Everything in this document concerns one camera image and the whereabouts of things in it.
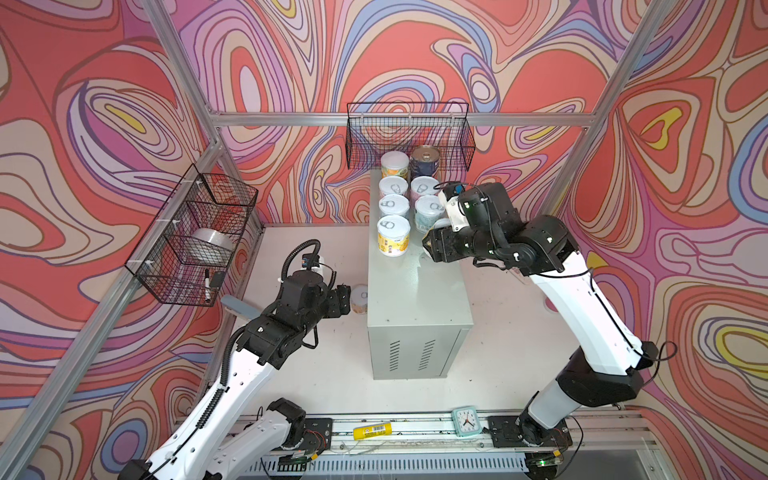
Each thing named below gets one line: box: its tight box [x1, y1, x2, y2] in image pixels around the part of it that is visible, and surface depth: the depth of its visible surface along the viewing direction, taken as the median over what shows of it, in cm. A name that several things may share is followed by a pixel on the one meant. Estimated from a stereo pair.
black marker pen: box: [204, 268, 211, 303], surface depth 73 cm
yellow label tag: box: [353, 422, 393, 441], surface depth 74 cm
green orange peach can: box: [380, 150, 410, 178], surface depth 78 cm
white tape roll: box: [190, 228, 234, 253], surface depth 73 cm
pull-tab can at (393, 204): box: [378, 194, 410, 216], surface depth 70 cm
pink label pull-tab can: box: [378, 176, 409, 195], surface depth 75 cm
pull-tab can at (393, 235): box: [377, 214, 411, 258], surface depth 66 cm
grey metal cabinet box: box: [367, 169, 473, 380], surface depth 63 cm
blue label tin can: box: [410, 145, 440, 180], surface depth 76 cm
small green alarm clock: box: [451, 405, 482, 437], surface depth 75 cm
